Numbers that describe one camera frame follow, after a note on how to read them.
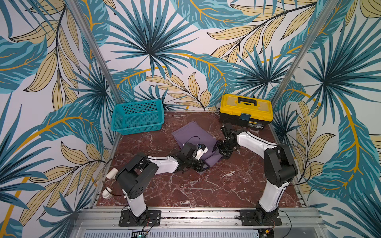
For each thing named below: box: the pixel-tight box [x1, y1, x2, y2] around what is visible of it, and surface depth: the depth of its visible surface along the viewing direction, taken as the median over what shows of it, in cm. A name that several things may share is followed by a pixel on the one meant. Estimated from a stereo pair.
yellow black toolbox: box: [218, 93, 274, 129], surface depth 104 cm
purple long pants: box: [171, 121, 224, 166], surface depth 108 cm
